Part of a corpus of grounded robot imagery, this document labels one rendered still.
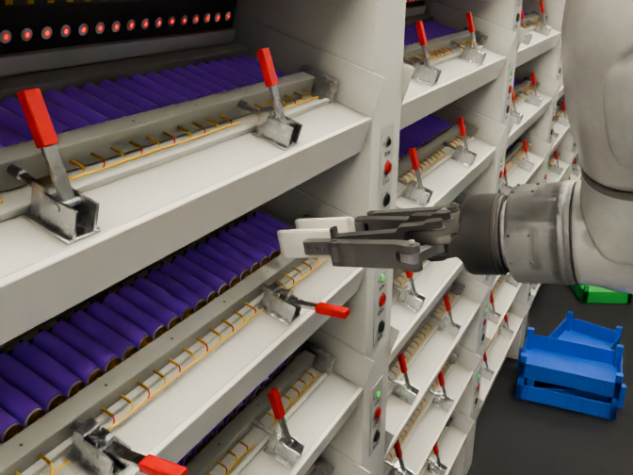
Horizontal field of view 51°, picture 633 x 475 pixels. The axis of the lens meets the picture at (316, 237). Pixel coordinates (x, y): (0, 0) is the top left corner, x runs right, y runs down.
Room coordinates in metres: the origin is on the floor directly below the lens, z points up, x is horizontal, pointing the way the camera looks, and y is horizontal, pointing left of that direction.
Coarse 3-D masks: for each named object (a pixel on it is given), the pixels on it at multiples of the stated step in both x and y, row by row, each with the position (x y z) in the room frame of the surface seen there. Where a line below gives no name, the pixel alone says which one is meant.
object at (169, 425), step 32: (288, 192) 0.83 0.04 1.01; (288, 224) 0.83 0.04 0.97; (320, 288) 0.70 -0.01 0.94; (352, 288) 0.76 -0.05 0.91; (256, 320) 0.61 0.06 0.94; (320, 320) 0.68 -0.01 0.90; (224, 352) 0.55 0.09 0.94; (256, 352) 0.56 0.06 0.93; (288, 352) 0.62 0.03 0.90; (160, 384) 0.49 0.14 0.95; (192, 384) 0.50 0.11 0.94; (224, 384) 0.51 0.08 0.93; (256, 384) 0.56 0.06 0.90; (128, 416) 0.45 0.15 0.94; (160, 416) 0.45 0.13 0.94; (192, 416) 0.46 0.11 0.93; (224, 416) 0.52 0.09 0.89; (160, 448) 0.42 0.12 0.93; (192, 448) 0.47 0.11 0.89
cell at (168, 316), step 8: (128, 288) 0.58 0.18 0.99; (136, 288) 0.59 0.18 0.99; (128, 296) 0.57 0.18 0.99; (136, 296) 0.57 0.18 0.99; (144, 296) 0.58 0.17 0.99; (136, 304) 0.57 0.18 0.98; (144, 304) 0.57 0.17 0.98; (152, 304) 0.57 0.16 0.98; (160, 304) 0.57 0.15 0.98; (152, 312) 0.56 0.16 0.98; (160, 312) 0.56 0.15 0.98; (168, 312) 0.56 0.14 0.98; (160, 320) 0.55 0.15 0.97; (168, 320) 0.55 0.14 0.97; (168, 328) 0.55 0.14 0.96
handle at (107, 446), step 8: (104, 440) 0.39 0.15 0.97; (112, 440) 0.39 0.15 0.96; (104, 448) 0.39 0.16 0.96; (112, 448) 0.39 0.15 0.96; (120, 448) 0.39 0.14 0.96; (112, 456) 0.38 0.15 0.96; (120, 456) 0.38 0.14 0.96; (128, 456) 0.38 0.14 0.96; (136, 456) 0.38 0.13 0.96; (144, 456) 0.38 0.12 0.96; (152, 456) 0.38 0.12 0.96; (136, 464) 0.37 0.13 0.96; (144, 464) 0.37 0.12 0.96; (152, 464) 0.37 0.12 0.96; (160, 464) 0.37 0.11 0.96; (168, 464) 0.37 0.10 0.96; (176, 464) 0.37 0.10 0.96; (144, 472) 0.37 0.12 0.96; (152, 472) 0.37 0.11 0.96; (160, 472) 0.36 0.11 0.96; (168, 472) 0.36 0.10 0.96; (176, 472) 0.36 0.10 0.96; (184, 472) 0.36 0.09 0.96
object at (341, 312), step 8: (288, 296) 0.62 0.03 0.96; (296, 304) 0.62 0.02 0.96; (304, 304) 0.61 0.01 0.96; (312, 304) 0.61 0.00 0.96; (320, 304) 0.61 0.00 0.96; (328, 304) 0.61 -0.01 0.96; (320, 312) 0.60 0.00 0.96; (328, 312) 0.60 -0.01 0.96; (336, 312) 0.60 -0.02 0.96; (344, 312) 0.59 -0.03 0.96
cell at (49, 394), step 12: (0, 360) 0.45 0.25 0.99; (12, 360) 0.45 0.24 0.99; (0, 372) 0.45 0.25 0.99; (12, 372) 0.44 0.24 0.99; (24, 372) 0.44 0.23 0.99; (12, 384) 0.44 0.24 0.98; (24, 384) 0.44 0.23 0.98; (36, 384) 0.44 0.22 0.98; (48, 384) 0.44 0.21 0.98; (36, 396) 0.43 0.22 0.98; (48, 396) 0.43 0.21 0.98; (48, 408) 0.43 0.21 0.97
